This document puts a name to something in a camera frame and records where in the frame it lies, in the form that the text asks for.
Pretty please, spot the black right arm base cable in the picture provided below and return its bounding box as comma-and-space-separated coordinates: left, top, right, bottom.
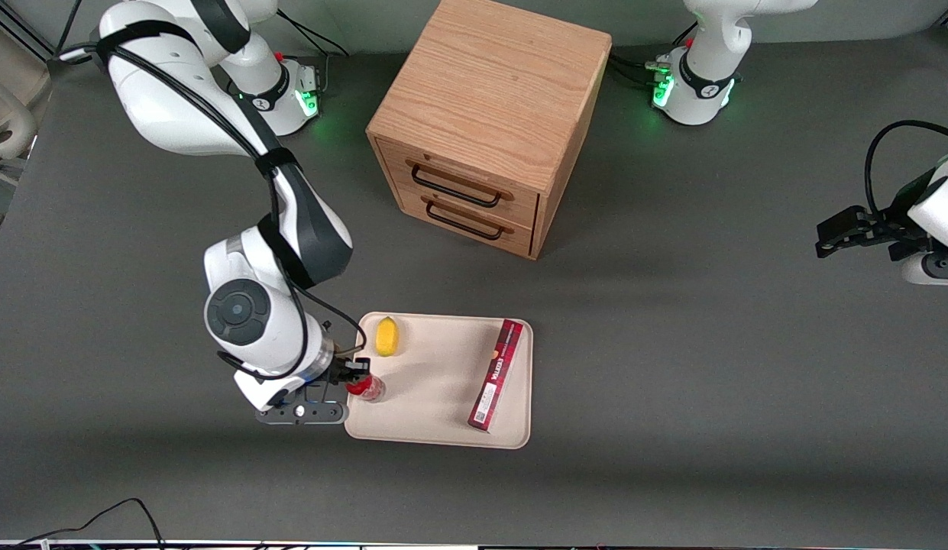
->
275, 15, 352, 96

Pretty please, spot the beige chair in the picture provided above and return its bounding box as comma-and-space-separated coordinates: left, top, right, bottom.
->
0, 23, 53, 257

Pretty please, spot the yellow lemon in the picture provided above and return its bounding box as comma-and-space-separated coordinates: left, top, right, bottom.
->
375, 316, 400, 358

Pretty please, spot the beige plastic tray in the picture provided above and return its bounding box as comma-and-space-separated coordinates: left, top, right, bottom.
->
344, 312, 534, 450

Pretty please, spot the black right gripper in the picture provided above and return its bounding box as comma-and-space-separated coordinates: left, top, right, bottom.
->
319, 356, 373, 392

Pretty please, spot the black metal drawer handle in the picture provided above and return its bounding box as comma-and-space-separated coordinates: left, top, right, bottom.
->
410, 163, 504, 209
425, 198, 506, 242

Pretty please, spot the black left arm base cable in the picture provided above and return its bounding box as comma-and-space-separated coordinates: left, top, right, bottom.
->
607, 27, 700, 91

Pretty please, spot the wooden drawer front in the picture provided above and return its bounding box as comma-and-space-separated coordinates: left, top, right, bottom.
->
395, 183, 536, 257
377, 139, 541, 230

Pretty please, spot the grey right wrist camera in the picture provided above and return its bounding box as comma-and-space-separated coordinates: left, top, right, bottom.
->
255, 399, 349, 426

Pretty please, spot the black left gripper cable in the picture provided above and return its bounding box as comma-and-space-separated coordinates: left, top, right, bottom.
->
863, 120, 948, 216

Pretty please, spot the red coke bottle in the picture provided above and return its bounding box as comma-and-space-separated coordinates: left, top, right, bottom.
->
345, 374, 387, 404

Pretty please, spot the wooden drawer cabinet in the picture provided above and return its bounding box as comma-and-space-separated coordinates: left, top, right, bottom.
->
365, 0, 613, 261

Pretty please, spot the long red cardboard box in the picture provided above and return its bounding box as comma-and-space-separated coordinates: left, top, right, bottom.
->
467, 319, 525, 434

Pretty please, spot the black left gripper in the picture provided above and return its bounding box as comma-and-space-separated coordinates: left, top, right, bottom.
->
815, 168, 937, 263

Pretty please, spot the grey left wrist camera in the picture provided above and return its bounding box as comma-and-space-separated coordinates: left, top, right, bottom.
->
901, 251, 948, 287

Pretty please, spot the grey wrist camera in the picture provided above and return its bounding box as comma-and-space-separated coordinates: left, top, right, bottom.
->
901, 251, 948, 287
255, 399, 349, 426

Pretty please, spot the black cable at table edge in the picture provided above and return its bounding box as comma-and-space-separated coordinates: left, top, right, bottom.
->
0, 498, 167, 550

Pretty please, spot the black arm base cable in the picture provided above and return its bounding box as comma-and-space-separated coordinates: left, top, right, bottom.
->
275, 15, 352, 96
607, 27, 700, 91

